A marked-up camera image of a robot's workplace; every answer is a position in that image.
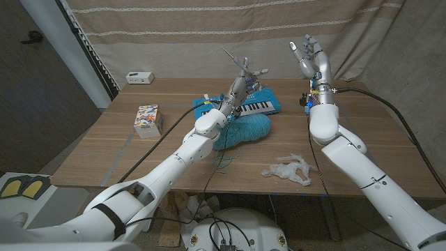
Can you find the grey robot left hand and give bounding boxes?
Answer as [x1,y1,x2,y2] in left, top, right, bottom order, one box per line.
[219,57,270,119]

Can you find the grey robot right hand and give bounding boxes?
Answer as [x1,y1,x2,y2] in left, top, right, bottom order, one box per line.
[289,33,335,105]

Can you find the tan handled scissors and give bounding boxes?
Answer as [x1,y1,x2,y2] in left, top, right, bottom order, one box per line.
[219,46,263,92]

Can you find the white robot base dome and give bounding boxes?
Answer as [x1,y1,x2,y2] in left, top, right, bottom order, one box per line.
[187,207,289,251]

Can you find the blue toy piano keyboard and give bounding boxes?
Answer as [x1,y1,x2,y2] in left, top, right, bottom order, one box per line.
[192,87,282,121]

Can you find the teal yarn skein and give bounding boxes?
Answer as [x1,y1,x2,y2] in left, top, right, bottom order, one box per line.
[212,113,272,174]

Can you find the crumpled clear plastic tape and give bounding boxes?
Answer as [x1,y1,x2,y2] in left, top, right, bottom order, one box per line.
[261,153,313,187]

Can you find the colourful printed package box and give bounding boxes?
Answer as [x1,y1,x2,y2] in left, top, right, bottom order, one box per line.
[133,104,164,139]

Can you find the beige striped curtain backdrop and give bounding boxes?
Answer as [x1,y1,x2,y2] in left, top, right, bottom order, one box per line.
[64,0,407,90]

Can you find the white power strip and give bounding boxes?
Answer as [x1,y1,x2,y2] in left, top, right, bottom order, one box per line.
[125,71,155,85]

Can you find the crumpled white paper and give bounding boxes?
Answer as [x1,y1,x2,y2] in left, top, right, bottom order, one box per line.
[179,195,221,241]

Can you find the grey table leg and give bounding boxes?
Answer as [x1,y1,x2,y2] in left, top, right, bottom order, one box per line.
[318,195,341,242]

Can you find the dark perforated panel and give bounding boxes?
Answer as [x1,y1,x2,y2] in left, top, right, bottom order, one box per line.
[55,0,121,102]

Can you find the dark wooden door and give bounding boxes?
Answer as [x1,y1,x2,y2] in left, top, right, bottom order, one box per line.
[0,0,102,175]

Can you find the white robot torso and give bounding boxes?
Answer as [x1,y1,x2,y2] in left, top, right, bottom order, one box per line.
[0,241,140,251]

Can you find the white sneaker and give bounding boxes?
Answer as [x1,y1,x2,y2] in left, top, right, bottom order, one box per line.
[9,211,29,228]

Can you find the white floor platform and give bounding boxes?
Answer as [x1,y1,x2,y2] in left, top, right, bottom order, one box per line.
[0,172,90,231]

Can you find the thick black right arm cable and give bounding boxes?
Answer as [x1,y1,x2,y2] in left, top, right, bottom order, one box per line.
[332,86,446,195]

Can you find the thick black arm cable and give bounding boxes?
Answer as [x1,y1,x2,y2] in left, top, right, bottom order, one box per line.
[118,100,223,185]
[332,86,446,195]

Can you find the thin black left wrist cable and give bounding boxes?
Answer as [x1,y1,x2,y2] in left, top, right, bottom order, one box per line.
[124,121,231,228]

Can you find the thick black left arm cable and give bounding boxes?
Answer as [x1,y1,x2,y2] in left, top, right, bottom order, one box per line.
[118,100,223,185]

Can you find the thin braided right wrist cable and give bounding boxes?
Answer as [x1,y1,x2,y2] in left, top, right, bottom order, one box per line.
[306,116,414,251]

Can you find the black door handle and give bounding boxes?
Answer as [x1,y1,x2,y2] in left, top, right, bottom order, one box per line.
[20,30,45,45]

